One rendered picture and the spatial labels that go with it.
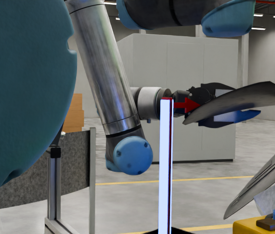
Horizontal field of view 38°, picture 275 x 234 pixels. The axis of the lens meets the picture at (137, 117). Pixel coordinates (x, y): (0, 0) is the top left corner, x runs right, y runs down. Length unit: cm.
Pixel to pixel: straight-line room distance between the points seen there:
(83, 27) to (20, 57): 59
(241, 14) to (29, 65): 44
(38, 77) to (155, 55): 679
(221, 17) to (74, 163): 221
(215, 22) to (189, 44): 664
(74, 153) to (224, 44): 525
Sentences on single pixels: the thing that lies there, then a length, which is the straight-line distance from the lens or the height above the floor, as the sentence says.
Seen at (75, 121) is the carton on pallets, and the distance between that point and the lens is 877.
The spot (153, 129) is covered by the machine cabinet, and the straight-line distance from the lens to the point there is 697.
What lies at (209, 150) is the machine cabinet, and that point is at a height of 23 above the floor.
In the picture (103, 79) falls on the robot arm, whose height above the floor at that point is 122.
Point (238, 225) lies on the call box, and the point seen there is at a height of 107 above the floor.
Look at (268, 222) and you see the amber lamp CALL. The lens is 40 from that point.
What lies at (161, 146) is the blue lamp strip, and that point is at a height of 112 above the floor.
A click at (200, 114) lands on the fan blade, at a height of 116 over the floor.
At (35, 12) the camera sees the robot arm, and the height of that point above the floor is 123.
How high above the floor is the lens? 119
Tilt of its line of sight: 3 degrees down
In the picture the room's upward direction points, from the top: 1 degrees clockwise
